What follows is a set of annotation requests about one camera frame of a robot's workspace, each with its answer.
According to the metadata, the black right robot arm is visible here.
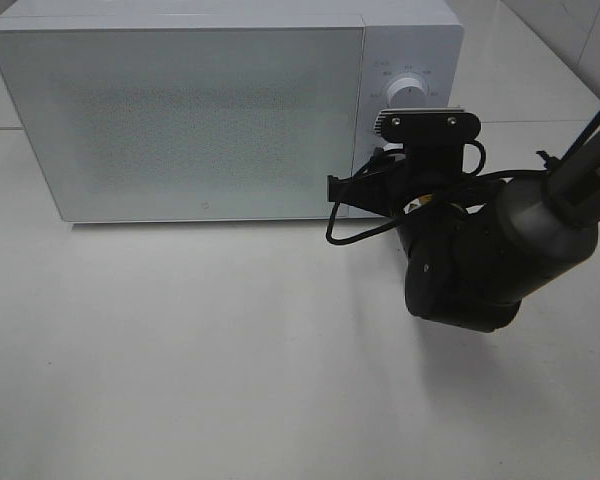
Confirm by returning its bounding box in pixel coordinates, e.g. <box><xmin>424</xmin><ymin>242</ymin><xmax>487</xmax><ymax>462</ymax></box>
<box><xmin>327</xmin><ymin>108</ymin><xmax>600</xmax><ymax>333</ymax></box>

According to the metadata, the white microwave door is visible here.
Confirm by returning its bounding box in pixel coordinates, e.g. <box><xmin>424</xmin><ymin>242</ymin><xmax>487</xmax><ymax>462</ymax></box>
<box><xmin>0</xmin><ymin>28</ymin><xmax>362</xmax><ymax>223</ymax></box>

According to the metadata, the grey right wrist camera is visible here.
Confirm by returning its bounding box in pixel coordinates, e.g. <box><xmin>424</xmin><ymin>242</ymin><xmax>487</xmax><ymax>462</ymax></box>
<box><xmin>373</xmin><ymin>107</ymin><xmax>481</xmax><ymax>144</ymax></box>

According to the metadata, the upper white power knob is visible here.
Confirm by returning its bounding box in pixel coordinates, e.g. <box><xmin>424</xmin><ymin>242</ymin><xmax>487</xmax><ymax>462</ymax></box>
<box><xmin>386</xmin><ymin>73</ymin><xmax>427</xmax><ymax>109</ymax></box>

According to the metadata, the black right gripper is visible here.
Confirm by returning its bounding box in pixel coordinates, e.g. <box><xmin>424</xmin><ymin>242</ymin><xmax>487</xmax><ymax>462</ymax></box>
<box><xmin>327</xmin><ymin>142</ymin><xmax>485</xmax><ymax>235</ymax></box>

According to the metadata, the white microwave oven body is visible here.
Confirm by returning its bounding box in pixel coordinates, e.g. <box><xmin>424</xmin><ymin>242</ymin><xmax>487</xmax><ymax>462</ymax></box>
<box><xmin>0</xmin><ymin>1</ymin><xmax>464</xmax><ymax>177</ymax></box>

